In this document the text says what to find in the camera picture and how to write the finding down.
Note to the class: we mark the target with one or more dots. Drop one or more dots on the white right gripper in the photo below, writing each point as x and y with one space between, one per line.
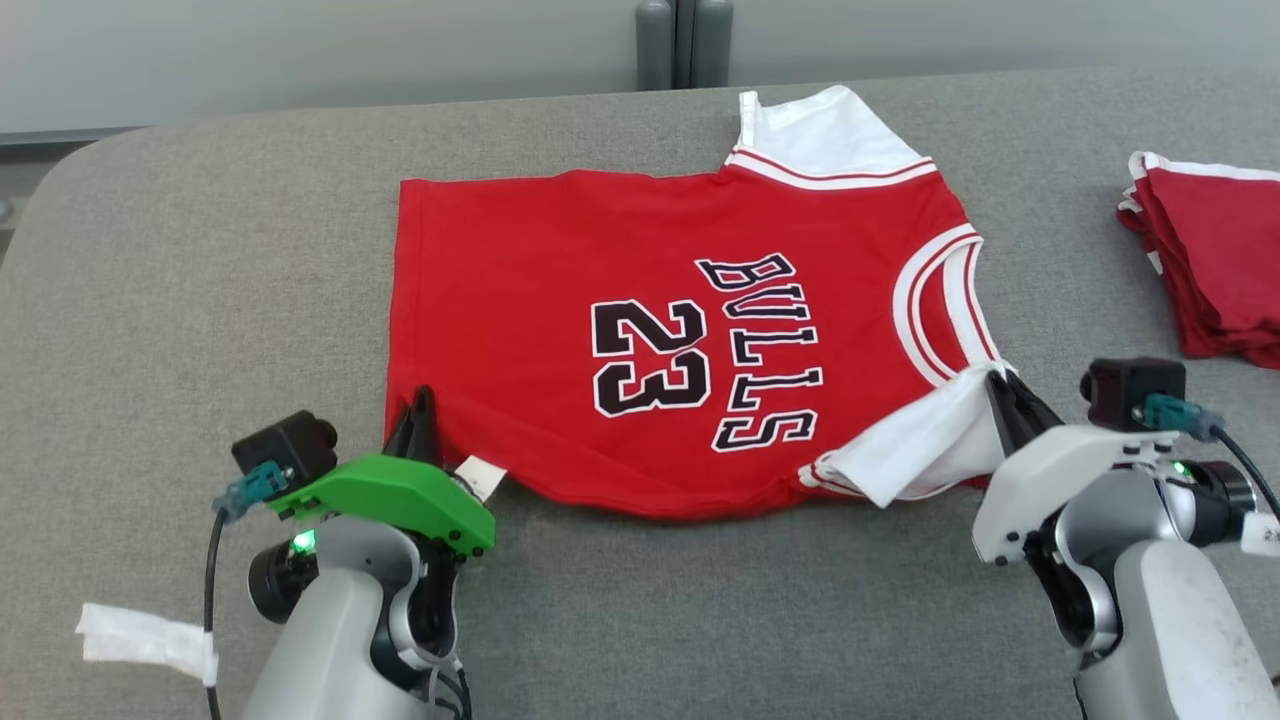
1060 470

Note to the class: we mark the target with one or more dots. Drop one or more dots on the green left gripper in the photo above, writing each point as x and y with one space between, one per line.
390 495

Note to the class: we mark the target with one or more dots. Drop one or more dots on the red Bulls 23 jersey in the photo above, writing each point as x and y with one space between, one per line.
560 280

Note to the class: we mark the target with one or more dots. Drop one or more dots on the red shorts with white stripe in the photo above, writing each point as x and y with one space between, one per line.
1220 260

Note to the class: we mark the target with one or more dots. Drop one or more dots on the small white paper label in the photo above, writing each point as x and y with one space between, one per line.
1262 535

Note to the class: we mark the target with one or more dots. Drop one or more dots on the white tape tag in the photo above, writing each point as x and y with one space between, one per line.
150 640

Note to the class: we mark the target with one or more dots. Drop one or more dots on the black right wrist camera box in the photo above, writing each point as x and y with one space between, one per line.
1130 390

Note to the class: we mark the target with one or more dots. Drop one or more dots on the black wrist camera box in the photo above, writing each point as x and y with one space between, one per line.
290 445
1130 390

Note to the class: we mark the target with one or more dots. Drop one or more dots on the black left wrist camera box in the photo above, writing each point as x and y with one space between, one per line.
290 445

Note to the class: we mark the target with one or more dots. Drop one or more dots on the grey metal rail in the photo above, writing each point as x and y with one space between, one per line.
60 137

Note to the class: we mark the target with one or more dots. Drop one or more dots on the grey partition post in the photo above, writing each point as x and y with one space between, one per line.
685 45

